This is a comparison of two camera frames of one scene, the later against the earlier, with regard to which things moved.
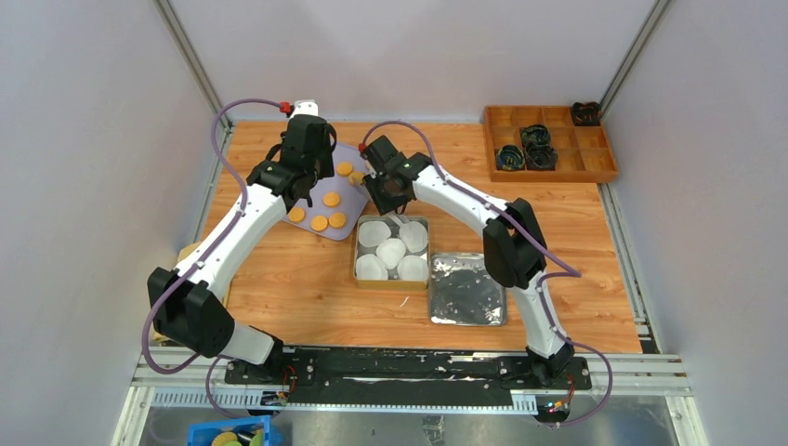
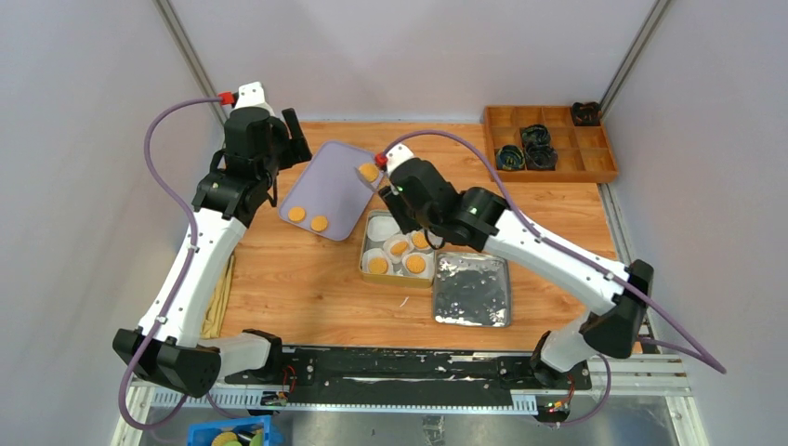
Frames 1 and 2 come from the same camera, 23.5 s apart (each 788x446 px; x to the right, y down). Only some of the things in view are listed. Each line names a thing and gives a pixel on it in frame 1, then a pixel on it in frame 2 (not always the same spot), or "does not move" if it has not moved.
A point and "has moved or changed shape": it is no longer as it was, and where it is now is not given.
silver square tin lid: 463,293 does not move
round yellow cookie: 319,223 does not move
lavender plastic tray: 338,201 does not move
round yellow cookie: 345,168 -> 378,265
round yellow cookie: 331,199 -> 419,240
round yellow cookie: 356,177 -> 415,265
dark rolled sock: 541,157 does not move
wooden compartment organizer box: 583,152 does not move
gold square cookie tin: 394,222 has moved or changed shape
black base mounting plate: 413,373 does not move
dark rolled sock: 535,135 does not move
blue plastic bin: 203,434 does not move
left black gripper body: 323,166 -> 278,158
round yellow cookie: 296,215 does not move
